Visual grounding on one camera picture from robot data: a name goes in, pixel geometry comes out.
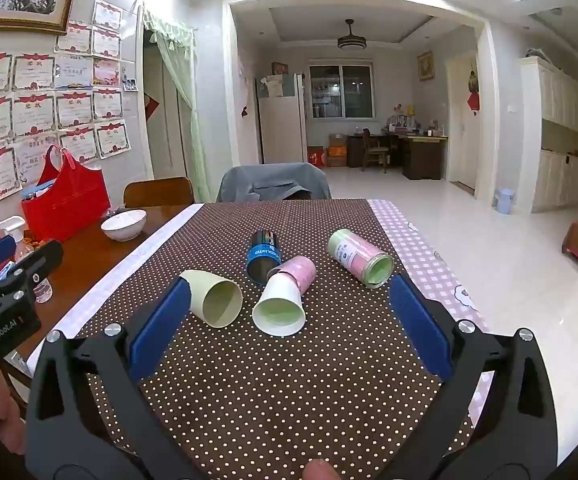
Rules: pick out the person's right hand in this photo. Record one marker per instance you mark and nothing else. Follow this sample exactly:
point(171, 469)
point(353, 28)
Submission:
point(321, 471)

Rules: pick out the window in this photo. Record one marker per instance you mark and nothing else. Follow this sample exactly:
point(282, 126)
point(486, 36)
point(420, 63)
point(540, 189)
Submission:
point(341, 92)

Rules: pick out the white paper cup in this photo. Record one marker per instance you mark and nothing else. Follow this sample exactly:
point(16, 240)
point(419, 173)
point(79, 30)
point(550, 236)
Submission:
point(279, 310)

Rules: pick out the red diamond paper decoration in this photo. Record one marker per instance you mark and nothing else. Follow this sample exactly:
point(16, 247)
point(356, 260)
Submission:
point(152, 108)

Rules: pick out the cream tall cabinet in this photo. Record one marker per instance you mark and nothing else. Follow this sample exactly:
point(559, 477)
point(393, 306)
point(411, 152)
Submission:
point(559, 135)

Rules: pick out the dark wooden desk chair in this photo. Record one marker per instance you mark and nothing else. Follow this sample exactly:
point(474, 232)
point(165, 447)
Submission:
point(374, 150)

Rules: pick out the white refrigerator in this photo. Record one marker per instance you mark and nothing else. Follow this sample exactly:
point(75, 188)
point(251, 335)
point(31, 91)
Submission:
point(281, 125)

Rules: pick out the person's left hand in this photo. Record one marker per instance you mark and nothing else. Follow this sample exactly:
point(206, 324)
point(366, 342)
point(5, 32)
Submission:
point(6, 410)

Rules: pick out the white ceramic bowl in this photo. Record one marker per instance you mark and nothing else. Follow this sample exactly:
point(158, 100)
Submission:
point(124, 225)

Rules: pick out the light blue trash bin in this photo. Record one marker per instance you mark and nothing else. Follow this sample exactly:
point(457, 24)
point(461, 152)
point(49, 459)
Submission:
point(504, 201)

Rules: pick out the green lace curtain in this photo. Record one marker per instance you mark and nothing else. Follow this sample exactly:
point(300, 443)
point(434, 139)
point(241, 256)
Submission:
point(189, 110)

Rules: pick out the pink dotted cup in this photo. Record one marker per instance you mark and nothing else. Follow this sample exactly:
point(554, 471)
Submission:
point(300, 271)

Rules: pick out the pink checked tablecloth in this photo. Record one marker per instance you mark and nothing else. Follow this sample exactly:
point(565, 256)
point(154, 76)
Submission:
point(419, 250)

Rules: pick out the group of wall certificates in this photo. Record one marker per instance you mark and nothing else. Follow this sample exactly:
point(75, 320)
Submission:
point(34, 110)

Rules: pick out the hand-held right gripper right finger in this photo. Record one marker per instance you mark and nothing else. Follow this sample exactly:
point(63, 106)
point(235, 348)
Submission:
point(419, 330)

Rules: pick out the brown wooden chair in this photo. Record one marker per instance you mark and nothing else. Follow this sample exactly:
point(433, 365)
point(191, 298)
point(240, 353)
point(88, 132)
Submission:
point(159, 192)

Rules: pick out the gold framed wall picture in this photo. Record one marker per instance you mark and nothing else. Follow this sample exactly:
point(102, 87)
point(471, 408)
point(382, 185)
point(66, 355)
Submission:
point(425, 66)

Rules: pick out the brown polka-dot tablecloth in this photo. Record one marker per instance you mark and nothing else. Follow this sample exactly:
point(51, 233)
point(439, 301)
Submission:
point(269, 395)

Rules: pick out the red hanging door ornament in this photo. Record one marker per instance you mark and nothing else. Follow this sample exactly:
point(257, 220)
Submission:
point(473, 92)

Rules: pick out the dark wooden desk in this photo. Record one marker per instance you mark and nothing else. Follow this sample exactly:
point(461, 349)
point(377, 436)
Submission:
point(421, 157)

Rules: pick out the brown cardboard box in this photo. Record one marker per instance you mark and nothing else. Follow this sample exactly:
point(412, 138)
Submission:
point(337, 152)

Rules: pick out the red cardboard box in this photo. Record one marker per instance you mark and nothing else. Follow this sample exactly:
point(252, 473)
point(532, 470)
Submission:
point(316, 156)

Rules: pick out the grey jacket on chair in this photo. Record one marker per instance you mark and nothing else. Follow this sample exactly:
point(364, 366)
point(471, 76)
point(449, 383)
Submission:
point(269, 182)

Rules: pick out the cream paper cup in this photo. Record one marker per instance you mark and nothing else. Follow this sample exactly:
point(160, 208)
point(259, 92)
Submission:
point(209, 300)

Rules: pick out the clear plastic bottle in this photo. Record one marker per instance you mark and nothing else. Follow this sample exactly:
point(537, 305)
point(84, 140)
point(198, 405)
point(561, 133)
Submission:
point(44, 290)

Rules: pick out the blue and black cup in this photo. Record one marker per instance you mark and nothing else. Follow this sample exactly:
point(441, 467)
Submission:
point(264, 250)

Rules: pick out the ceiling fan lamp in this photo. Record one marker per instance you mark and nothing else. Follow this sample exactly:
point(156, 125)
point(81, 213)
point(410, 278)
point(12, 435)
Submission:
point(351, 40)

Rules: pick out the green and pink cup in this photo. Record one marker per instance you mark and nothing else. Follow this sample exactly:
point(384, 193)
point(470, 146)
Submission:
point(356, 255)

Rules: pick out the white spray bottle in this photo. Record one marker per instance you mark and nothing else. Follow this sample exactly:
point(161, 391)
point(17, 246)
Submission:
point(13, 232)

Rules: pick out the red tote bag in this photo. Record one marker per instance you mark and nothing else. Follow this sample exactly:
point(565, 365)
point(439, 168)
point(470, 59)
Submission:
point(69, 200)

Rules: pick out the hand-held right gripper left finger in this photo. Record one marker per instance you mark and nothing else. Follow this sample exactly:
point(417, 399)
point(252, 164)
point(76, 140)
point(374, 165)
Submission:
point(161, 330)

